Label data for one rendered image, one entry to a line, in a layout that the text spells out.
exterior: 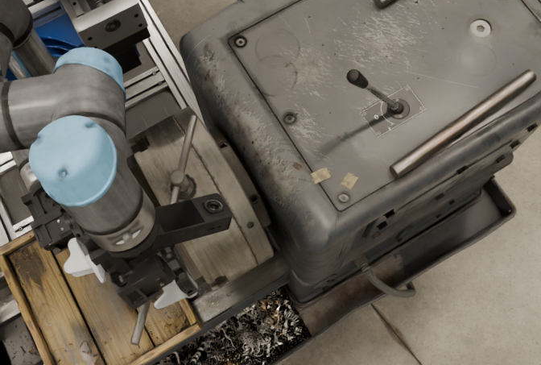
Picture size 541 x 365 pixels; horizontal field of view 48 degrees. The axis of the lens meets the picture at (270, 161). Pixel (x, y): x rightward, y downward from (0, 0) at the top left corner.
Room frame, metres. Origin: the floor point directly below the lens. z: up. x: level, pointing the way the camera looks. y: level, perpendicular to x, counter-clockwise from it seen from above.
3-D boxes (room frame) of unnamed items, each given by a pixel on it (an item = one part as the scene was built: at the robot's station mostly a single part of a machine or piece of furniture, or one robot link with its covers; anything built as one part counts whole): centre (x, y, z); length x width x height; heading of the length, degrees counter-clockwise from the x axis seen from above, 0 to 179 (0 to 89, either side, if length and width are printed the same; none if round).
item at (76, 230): (0.26, 0.35, 1.10); 0.09 x 0.02 x 0.05; 25
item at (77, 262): (0.21, 0.35, 1.10); 0.09 x 0.06 x 0.03; 25
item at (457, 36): (0.50, -0.21, 1.06); 0.59 x 0.48 x 0.39; 116
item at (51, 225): (0.31, 0.39, 1.08); 0.12 x 0.09 x 0.08; 25
